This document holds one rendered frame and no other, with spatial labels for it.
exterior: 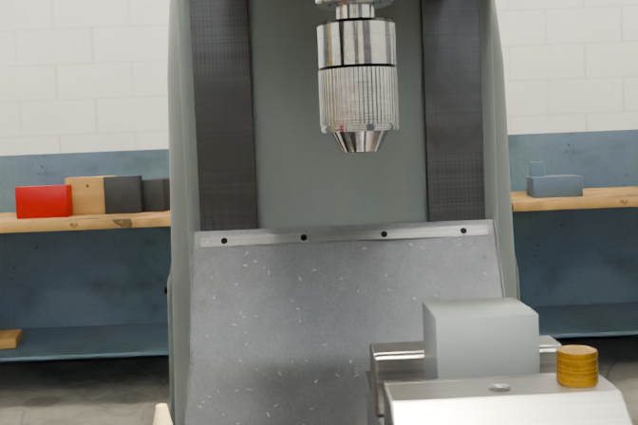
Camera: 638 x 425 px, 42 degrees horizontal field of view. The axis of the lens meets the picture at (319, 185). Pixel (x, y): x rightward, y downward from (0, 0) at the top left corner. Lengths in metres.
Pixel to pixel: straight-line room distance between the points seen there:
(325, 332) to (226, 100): 0.26
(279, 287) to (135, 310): 4.06
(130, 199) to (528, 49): 2.36
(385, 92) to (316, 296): 0.40
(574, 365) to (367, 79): 0.19
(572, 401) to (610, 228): 4.55
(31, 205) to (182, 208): 3.47
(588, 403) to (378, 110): 0.19
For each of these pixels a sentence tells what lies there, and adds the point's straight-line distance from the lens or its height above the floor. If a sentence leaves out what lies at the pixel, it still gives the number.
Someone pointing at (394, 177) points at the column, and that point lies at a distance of 0.87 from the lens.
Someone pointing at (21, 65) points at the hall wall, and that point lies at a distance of 4.99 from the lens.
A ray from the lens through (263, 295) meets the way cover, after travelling 0.84.
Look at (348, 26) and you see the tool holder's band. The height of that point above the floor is 1.26.
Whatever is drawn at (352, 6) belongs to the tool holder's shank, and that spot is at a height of 1.28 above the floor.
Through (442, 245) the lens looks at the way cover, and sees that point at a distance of 0.87.
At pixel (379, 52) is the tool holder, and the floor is 1.25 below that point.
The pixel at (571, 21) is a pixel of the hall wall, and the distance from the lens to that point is 4.97.
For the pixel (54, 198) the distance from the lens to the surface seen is 4.31.
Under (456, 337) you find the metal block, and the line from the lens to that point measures 0.49.
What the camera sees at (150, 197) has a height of 0.95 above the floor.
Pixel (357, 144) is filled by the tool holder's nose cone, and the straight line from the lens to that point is 0.48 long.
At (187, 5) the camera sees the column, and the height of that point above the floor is 1.35.
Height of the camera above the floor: 1.20
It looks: 3 degrees down
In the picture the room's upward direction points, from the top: 2 degrees counter-clockwise
